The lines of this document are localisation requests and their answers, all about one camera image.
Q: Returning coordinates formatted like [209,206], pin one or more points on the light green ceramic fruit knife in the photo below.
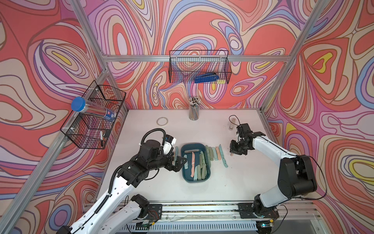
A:
[207,156]

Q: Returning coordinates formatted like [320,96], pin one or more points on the black wire basket left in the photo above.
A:
[93,116]

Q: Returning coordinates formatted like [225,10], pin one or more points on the black wire basket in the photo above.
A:
[93,116]
[185,65]

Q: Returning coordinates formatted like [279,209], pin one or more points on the masking tape roll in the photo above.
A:
[162,121]

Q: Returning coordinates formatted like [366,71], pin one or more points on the olive green folding knife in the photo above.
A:
[211,155]

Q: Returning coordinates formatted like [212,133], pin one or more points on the pencil holder cup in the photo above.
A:
[194,108]

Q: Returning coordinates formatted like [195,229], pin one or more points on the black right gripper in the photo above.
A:
[233,149]

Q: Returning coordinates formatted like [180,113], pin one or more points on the light blue ceramic fruit knife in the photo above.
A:
[176,151]

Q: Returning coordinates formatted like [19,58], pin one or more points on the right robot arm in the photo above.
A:
[296,175]

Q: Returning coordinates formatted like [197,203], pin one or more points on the teal plastic storage box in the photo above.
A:
[202,172]

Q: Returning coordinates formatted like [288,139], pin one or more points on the pink folding knife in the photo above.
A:
[219,157]
[192,151]

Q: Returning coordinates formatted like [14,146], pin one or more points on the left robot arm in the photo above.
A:
[102,218]

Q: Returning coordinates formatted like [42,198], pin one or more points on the pink ceramic fruit knife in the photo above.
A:
[192,164]

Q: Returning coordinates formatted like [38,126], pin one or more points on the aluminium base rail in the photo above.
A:
[230,211]

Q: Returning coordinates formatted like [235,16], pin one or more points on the clear bottle blue cap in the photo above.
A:
[88,107]

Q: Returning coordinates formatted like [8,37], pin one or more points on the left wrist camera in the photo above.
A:
[170,141]

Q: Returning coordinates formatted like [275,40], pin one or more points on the black wire basket back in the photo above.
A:
[185,65]

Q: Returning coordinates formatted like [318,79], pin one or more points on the light blue folding knife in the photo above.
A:
[214,153]

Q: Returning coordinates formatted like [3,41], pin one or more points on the blue tool in basket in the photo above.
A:
[207,77]

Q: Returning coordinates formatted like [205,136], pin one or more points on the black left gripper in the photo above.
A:
[177,166]

